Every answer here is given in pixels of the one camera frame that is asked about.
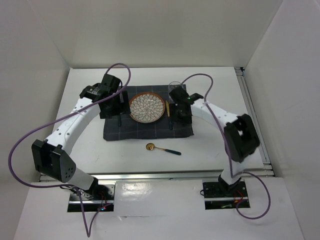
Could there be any gold spoon green handle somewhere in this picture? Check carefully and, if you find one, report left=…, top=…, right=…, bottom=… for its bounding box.
left=145, top=143, right=182, bottom=156

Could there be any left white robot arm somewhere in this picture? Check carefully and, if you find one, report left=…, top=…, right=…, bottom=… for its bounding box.
left=31, top=73, right=130, bottom=200

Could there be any clear drinking glass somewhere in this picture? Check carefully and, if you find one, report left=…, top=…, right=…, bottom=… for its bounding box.
left=168, top=81, right=182, bottom=104

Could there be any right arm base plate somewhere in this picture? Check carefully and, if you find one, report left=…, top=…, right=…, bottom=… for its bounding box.
left=199, top=180, right=251, bottom=210

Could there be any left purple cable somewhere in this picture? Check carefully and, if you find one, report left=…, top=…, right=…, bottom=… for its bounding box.
left=8, top=62, right=133, bottom=238

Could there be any dark grey checked napkin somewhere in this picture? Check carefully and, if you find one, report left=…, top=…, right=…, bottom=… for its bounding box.
left=103, top=85, right=194, bottom=141

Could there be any aluminium right side rail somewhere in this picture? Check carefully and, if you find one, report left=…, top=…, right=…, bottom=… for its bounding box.
left=234, top=66, right=276, bottom=178

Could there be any gold knife green handle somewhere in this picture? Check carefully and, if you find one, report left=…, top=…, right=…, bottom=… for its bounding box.
left=165, top=101, right=173, bottom=131

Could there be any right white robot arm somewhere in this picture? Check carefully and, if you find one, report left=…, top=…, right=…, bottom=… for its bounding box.
left=169, top=85, right=260, bottom=196

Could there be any aluminium front rail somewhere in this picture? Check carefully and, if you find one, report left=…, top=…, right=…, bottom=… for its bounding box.
left=38, top=169, right=226, bottom=181

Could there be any floral patterned ceramic plate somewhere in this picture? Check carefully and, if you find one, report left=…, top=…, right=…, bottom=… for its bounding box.
left=129, top=92, right=166, bottom=124

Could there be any gold fork green handle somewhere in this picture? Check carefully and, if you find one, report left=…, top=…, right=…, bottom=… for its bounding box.
left=117, top=115, right=122, bottom=127

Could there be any aluminium rail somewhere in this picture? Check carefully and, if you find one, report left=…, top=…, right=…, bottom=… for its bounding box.
left=234, top=66, right=276, bottom=178
left=38, top=169, right=226, bottom=181

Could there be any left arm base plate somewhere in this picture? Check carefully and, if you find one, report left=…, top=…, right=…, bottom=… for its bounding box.
left=67, top=183, right=116, bottom=213

